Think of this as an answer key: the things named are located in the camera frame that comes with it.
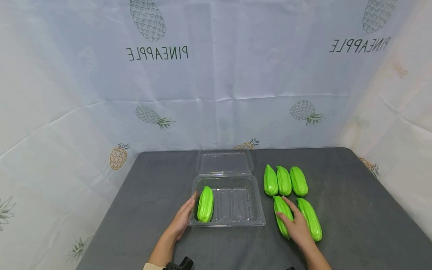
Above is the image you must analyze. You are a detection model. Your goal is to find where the black wrist band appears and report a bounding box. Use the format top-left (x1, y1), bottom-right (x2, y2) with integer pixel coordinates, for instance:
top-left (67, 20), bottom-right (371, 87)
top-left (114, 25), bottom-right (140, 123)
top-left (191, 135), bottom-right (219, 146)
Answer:
top-left (165, 256), bottom-right (194, 270)

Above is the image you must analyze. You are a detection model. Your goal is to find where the person's right forearm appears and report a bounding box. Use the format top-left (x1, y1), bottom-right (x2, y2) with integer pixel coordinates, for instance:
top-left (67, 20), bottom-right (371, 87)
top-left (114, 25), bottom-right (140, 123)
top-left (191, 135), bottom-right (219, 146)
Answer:
top-left (299, 243), bottom-right (333, 270)

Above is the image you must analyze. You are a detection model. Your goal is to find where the person's left forearm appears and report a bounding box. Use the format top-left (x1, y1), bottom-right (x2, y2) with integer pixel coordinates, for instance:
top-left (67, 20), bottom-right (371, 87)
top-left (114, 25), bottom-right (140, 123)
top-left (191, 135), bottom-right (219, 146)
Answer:
top-left (143, 232), bottom-right (177, 270)

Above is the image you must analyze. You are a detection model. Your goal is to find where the clear plastic clamshell container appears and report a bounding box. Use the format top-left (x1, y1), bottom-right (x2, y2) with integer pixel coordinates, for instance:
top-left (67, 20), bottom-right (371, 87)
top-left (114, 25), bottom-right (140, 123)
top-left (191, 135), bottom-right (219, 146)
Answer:
top-left (187, 150), bottom-right (267, 228)

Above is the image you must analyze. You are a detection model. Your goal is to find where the person's right hand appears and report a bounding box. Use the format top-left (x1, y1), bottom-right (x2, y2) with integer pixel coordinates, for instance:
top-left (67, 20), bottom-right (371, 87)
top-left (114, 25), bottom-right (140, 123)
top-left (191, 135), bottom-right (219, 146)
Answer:
top-left (276, 196), bottom-right (317, 251)

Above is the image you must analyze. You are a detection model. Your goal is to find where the person's left hand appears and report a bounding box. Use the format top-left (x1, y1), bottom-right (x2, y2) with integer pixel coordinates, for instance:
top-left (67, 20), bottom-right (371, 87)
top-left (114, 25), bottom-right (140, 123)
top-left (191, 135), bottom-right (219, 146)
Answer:
top-left (168, 192), bottom-right (198, 242)

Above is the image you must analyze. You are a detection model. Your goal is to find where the green chayote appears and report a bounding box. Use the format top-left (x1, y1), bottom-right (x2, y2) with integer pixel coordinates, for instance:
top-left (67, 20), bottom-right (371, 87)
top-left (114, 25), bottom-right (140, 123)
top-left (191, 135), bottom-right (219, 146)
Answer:
top-left (276, 165), bottom-right (293, 197)
top-left (197, 186), bottom-right (215, 223)
top-left (289, 166), bottom-right (309, 197)
top-left (273, 195), bottom-right (295, 240)
top-left (263, 164), bottom-right (279, 197)
top-left (296, 198), bottom-right (323, 242)

